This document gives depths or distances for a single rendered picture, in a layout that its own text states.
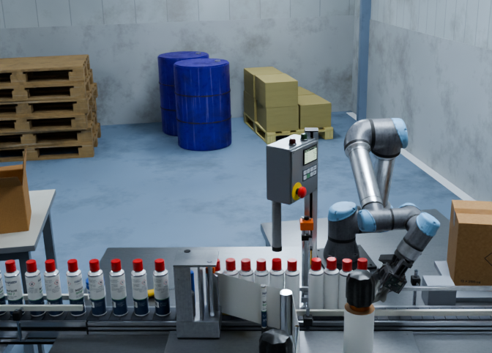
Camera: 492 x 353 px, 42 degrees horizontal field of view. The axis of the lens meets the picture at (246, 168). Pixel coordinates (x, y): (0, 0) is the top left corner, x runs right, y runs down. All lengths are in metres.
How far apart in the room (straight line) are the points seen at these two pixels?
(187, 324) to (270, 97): 5.39
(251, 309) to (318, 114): 5.56
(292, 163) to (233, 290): 0.46
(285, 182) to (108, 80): 6.62
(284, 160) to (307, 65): 6.77
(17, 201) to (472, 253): 2.12
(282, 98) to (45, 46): 3.12
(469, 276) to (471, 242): 0.14
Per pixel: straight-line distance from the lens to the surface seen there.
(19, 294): 2.40
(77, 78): 7.14
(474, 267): 2.55
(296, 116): 7.46
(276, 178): 2.10
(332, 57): 8.88
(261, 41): 8.62
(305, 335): 2.18
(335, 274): 2.20
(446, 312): 2.31
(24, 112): 7.27
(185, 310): 2.12
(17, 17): 8.61
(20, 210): 3.38
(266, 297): 2.09
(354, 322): 1.94
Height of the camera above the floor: 2.05
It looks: 18 degrees down
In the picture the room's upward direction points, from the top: 1 degrees counter-clockwise
